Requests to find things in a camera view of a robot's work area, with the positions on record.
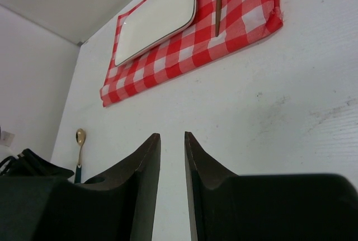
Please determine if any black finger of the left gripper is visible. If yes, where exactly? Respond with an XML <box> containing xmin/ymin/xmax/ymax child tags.
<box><xmin>1</xmin><ymin>149</ymin><xmax>74</xmax><ymax>179</ymax></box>

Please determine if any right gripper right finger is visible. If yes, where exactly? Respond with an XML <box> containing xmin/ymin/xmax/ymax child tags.
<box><xmin>184</xmin><ymin>132</ymin><xmax>357</xmax><ymax>240</ymax></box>

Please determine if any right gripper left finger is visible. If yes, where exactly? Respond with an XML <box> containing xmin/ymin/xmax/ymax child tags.
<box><xmin>1</xmin><ymin>133</ymin><xmax>161</xmax><ymax>240</ymax></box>

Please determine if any red white checkered cloth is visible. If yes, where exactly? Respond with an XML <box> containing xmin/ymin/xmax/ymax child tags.
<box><xmin>100</xmin><ymin>0</ymin><xmax>283</xmax><ymax>106</ymax></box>

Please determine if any white rectangular plate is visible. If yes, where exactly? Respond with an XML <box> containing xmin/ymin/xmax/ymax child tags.
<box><xmin>114</xmin><ymin>0</ymin><xmax>197</xmax><ymax>66</ymax></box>

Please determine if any brown wooden knife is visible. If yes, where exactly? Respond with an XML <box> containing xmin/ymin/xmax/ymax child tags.
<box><xmin>215</xmin><ymin>0</ymin><xmax>222</xmax><ymax>37</ymax></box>

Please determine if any gold spoon teal handle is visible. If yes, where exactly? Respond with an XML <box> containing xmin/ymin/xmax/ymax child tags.
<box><xmin>74</xmin><ymin>128</ymin><xmax>86</xmax><ymax>183</ymax></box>

